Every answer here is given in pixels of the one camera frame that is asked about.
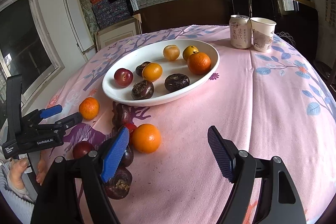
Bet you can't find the dark water chestnut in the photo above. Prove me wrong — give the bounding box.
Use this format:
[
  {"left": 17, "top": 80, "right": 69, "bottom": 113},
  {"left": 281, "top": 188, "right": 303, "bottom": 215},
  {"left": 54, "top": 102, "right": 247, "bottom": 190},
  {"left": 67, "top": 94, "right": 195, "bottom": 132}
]
[
  {"left": 104, "top": 166, "right": 133, "bottom": 200},
  {"left": 120, "top": 145, "right": 134, "bottom": 167}
]

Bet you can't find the large orange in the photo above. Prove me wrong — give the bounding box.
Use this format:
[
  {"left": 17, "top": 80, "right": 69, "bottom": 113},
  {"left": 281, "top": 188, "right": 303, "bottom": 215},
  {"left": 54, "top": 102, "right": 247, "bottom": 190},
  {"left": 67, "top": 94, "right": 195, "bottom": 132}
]
[{"left": 131, "top": 123, "right": 162, "bottom": 153}]

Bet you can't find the red plum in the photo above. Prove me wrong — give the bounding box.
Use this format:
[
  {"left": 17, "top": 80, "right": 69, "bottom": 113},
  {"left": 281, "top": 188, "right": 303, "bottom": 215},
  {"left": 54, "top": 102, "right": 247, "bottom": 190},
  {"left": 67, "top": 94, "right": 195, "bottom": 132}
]
[
  {"left": 114, "top": 68, "right": 133, "bottom": 88},
  {"left": 72, "top": 141, "right": 95, "bottom": 159}
]

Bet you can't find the dark water chestnut front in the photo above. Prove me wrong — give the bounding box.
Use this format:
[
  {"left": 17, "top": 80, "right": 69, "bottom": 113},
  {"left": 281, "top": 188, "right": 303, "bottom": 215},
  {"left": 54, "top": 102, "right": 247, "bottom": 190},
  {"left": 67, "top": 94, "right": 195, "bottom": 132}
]
[{"left": 104, "top": 166, "right": 133, "bottom": 200}]

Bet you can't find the small orange tangerine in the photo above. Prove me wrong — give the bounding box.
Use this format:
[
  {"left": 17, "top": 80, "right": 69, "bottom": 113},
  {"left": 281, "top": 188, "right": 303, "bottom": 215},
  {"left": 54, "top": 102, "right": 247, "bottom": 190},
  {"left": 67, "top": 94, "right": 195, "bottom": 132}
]
[{"left": 142, "top": 63, "right": 163, "bottom": 82}]

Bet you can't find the wrinkled dark passion fruit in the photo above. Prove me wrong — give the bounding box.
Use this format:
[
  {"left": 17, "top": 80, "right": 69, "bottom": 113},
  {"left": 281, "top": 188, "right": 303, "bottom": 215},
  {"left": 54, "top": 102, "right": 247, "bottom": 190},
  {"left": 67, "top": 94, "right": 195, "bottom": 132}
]
[{"left": 165, "top": 73, "right": 190, "bottom": 92}]

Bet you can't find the yellow round pear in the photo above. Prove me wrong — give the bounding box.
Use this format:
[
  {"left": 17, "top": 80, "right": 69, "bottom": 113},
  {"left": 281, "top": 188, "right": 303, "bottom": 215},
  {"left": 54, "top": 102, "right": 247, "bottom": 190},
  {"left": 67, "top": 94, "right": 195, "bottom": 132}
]
[{"left": 163, "top": 45, "right": 180, "bottom": 61}]

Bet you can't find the small yellow fruit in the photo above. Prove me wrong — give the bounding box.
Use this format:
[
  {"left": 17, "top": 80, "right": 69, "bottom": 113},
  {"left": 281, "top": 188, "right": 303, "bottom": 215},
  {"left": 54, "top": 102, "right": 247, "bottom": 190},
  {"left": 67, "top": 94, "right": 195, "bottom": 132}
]
[{"left": 182, "top": 45, "right": 199, "bottom": 61}]

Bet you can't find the person's left hand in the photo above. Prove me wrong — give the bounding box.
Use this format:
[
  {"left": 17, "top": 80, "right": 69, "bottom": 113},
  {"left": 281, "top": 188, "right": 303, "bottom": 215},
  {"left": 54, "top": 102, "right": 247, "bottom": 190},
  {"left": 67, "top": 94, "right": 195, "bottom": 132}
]
[{"left": 9, "top": 157, "right": 47, "bottom": 190}]

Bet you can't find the pink printed tablecloth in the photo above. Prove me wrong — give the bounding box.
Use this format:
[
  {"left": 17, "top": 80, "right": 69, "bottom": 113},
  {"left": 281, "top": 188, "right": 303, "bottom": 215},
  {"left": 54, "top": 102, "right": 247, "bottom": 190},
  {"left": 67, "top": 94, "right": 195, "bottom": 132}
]
[{"left": 43, "top": 25, "right": 335, "bottom": 223}]

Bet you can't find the red plum on plate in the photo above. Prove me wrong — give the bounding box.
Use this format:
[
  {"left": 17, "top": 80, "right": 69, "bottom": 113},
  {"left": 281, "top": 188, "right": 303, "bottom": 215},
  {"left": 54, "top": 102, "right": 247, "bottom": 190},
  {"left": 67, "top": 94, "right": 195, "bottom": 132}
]
[{"left": 114, "top": 68, "right": 133, "bottom": 88}]

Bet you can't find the grey knitted left sleeve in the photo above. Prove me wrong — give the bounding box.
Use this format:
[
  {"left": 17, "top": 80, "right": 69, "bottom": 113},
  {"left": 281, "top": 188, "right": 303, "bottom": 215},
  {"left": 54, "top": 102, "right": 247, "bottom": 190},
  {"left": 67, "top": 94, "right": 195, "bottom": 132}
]
[{"left": 1, "top": 162, "right": 34, "bottom": 223}]

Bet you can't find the white oval plate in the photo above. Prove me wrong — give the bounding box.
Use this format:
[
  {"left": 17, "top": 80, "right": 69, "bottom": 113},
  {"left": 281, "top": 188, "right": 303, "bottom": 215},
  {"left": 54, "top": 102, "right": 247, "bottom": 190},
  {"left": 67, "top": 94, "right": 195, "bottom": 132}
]
[{"left": 101, "top": 39, "right": 221, "bottom": 107}]

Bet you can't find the orange tangerine with stem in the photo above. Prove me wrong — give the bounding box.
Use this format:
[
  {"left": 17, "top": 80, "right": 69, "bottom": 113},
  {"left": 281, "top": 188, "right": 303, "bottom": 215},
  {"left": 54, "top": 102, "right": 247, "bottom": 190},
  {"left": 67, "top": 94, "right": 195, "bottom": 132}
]
[{"left": 187, "top": 52, "right": 211, "bottom": 75}]

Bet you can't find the framed picture leaning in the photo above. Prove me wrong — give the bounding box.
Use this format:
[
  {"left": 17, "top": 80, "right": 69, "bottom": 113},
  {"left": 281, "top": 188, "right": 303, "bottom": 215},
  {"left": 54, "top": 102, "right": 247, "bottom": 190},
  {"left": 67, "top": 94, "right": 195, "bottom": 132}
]
[{"left": 95, "top": 14, "right": 142, "bottom": 51}]

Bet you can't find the white beverage can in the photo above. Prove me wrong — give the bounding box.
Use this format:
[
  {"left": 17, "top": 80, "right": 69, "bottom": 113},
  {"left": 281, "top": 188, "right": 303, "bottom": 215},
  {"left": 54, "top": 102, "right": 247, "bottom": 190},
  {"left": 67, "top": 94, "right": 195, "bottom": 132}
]
[{"left": 230, "top": 15, "right": 252, "bottom": 49}]

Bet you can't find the stack of patterned boxes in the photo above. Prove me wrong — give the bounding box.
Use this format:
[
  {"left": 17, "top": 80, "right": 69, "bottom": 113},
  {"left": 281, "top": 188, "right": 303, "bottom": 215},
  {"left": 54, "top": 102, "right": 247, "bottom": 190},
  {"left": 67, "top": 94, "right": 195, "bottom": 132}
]
[{"left": 90, "top": 0, "right": 131, "bottom": 29}]

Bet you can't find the white paper cup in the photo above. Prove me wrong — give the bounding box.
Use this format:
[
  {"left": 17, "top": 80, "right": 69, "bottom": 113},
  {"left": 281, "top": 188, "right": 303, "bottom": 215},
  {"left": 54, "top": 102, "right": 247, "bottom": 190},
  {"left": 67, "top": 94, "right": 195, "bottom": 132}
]
[{"left": 250, "top": 17, "right": 276, "bottom": 52}]

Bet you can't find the dark wooden cabinet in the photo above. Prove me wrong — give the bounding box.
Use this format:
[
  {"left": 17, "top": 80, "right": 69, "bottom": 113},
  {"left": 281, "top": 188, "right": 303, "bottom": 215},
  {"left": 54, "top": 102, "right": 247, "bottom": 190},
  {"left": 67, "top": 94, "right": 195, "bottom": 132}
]
[{"left": 135, "top": 0, "right": 234, "bottom": 33}]

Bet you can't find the window with white frame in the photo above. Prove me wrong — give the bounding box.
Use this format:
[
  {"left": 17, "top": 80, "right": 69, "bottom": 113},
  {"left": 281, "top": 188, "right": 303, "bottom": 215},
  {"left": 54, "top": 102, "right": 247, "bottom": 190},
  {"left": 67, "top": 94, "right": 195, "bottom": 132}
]
[{"left": 1, "top": 0, "right": 64, "bottom": 109}]

